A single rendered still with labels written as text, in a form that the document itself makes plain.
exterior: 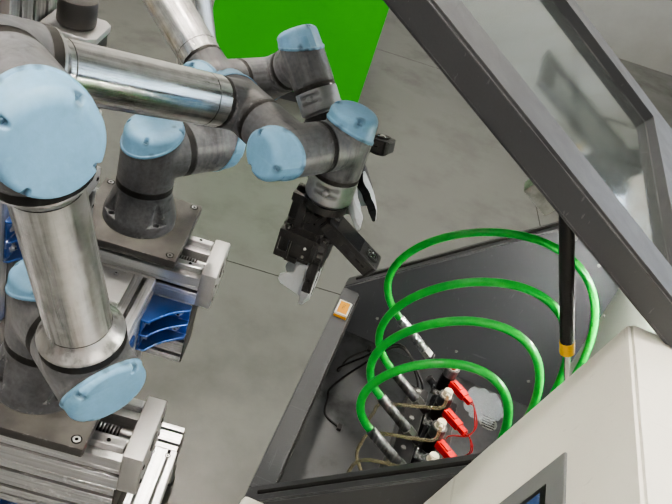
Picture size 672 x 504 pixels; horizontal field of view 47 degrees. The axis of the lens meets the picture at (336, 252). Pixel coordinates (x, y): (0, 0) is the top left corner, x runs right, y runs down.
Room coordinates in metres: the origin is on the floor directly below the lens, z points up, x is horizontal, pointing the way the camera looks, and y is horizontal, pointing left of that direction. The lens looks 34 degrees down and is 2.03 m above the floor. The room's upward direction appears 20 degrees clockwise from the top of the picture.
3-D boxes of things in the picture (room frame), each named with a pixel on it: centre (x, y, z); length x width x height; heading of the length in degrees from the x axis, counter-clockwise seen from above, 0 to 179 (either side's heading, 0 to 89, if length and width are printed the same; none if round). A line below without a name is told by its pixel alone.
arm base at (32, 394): (0.83, 0.38, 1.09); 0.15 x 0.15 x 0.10
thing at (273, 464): (1.15, -0.04, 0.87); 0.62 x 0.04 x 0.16; 175
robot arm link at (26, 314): (0.83, 0.37, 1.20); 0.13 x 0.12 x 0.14; 51
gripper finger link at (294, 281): (1.02, 0.05, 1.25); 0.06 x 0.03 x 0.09; 85
